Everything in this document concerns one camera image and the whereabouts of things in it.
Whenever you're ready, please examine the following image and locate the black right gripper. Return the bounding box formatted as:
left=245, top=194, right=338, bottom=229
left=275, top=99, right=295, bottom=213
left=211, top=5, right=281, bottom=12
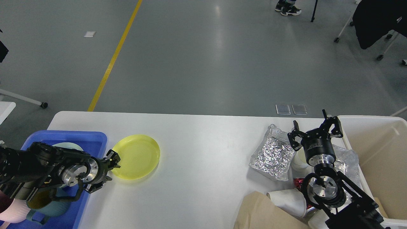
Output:
left=287, top=109, right=344, bottom=167

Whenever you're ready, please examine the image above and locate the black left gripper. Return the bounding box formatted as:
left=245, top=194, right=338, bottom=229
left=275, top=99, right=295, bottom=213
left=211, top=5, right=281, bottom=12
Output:
left=62, top=149, right=121, bottom=194

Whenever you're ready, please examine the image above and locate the yellow plastic plate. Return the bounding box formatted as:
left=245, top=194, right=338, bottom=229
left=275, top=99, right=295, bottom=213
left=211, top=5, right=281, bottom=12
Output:
left=112, top=134, right=161, bottom=181

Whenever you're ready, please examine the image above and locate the teal mug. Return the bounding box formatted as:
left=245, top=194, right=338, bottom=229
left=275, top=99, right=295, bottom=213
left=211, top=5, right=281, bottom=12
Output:
left=26, top=190, right=70, bottom=225

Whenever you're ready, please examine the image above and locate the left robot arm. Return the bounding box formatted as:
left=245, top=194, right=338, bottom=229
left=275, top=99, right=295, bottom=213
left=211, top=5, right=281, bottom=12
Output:
left=0, top=142, right=121, bottom=202

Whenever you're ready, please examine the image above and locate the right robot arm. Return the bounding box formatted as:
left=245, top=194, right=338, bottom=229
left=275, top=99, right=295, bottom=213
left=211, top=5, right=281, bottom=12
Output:
left=287, top=110, right=384, bottom=229

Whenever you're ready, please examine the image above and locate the small white cup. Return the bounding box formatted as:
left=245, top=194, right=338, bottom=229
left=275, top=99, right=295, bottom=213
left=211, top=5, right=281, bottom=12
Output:
left=291, top=148, right=309, bottom=171

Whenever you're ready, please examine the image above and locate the blue plastic tray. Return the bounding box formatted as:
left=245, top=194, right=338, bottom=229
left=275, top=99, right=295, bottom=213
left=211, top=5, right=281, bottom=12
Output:
left=7, top=130, right=107, bottom=229

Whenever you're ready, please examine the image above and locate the right floor plate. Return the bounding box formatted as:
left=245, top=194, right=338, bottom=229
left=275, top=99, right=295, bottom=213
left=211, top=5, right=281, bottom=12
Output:
left=291, top=104, right=308, bottom=115

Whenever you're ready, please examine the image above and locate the floor plate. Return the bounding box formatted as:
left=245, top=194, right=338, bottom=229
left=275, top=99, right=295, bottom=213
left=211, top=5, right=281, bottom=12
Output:
left=276, top=104, right=291, bottom=115
left=291, top=104, right=308, bottom=115

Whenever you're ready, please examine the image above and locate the crumpled clear plastic wrap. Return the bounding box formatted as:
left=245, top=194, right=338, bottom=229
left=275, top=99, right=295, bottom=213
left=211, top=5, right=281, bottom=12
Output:
left=333, top=145, right=362, bottom=189

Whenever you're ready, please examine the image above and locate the pale green plate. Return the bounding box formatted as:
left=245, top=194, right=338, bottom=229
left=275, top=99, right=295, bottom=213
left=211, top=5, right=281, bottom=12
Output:
left=51, top=142, right=83, bottom=152

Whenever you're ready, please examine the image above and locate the left floor plate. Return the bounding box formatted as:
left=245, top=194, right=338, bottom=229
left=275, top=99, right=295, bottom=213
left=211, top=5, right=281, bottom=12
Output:
left=276, top=104, right=291, bottom=115

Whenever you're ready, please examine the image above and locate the red snack wrapper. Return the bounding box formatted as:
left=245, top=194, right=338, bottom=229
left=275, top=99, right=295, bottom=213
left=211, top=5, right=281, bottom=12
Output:
left=293, top=178, right=304, bottom=191

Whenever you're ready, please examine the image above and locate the silver foil bag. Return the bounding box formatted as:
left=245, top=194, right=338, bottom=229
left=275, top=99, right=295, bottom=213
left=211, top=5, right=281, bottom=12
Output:
left=249, top=124, right=296, bottom=182

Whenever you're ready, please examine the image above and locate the beige plastic bin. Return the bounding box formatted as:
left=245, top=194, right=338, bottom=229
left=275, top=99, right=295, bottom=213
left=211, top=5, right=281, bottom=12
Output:
left=339, top=115, right=407, bottom=229

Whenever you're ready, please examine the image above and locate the white paper cup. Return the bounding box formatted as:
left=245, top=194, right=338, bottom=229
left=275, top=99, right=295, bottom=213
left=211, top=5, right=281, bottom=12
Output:
left=266, top=189, right=307, bottom=218

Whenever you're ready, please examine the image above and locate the pink mug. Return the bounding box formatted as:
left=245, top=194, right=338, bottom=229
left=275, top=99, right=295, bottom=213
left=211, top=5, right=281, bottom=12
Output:
left=0, top=192, right=31, bottom=229

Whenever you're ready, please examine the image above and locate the brown paper bag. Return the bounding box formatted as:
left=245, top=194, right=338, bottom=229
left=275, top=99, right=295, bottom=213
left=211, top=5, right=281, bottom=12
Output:
left=233, top=191, right=309, bottom=229

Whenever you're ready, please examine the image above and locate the white side table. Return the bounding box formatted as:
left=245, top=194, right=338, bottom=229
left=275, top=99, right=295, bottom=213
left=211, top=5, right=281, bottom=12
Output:
left=0, top=89, right=48, bottom=124

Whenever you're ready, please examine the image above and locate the black jacket on chair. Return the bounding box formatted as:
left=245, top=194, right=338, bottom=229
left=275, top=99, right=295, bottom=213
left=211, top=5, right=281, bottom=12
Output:
left=334, top=0, right=406, bottom=50

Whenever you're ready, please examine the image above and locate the person in black sneakers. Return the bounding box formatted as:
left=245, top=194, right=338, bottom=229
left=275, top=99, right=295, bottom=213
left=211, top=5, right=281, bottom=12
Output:
left=275, top=0, right=301, bottom=16

